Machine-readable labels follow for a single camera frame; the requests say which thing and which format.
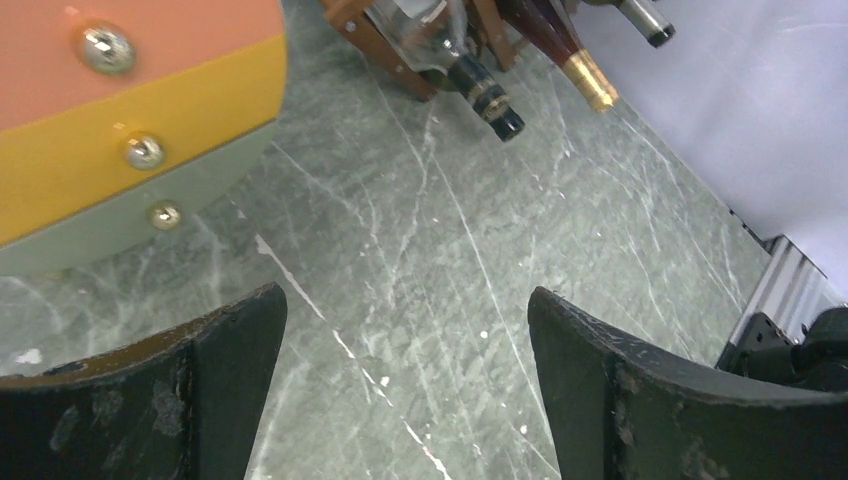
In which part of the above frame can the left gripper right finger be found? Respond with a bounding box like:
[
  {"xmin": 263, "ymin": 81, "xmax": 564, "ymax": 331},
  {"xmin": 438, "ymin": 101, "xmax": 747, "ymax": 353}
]
[{"xmin": 528, "ymin": 287, "xmax": 847, "ymax": 479}]

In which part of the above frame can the brown bottle gold foil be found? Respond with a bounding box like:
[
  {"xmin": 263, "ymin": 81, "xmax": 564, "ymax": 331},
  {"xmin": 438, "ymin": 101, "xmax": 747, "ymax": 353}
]
[{"xmin": 496, "ymin": 0, "xmax": 619, "ymax": 112}]

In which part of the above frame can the dark bottle black neck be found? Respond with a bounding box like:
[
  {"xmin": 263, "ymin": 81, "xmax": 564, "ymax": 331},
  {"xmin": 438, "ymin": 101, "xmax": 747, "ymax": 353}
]
[{"xmin": 583, "ymin": 0, "xmax": 676, "ymax": 48}]

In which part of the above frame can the clear square bottle black cap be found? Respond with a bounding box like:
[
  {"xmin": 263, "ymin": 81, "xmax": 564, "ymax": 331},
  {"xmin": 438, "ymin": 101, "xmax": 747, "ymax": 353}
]
[{"xmin": 365, "ymin": 0, "xmax": 525, "ymax": 142}]

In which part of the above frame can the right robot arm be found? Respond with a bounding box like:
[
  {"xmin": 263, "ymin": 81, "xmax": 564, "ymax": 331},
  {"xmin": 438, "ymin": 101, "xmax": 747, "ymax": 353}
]
[{"xmin": 716, "ymin": 306, "xmax": 847, "ymax": 393}]

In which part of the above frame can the cream drawer cabinet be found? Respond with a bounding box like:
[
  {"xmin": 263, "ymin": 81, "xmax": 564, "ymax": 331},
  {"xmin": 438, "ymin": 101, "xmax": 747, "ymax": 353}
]
[{"xmin": 1, "ymin": 1, "xmax": 287, "ymax": 276}]

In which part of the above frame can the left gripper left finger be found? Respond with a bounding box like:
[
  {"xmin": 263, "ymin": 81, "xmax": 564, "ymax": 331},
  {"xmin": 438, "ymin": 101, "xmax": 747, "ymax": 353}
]
[{"xmin": 1, "ymin": 283, "xmax": 287, "ymax": 479}]

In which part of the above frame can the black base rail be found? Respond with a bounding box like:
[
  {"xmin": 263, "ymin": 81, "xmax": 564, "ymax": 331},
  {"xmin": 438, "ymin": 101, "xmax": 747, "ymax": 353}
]
[{"xmin": 728, "ymin": 236, "xmax": 847, "ymax": 345}]

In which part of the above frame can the brown wooden wine rack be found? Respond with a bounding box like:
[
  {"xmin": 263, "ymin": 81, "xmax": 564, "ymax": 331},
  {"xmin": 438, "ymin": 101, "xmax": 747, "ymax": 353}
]
[{"xmin": 320, "ymin": 0, "xmax": 530, "ymax": 102}]

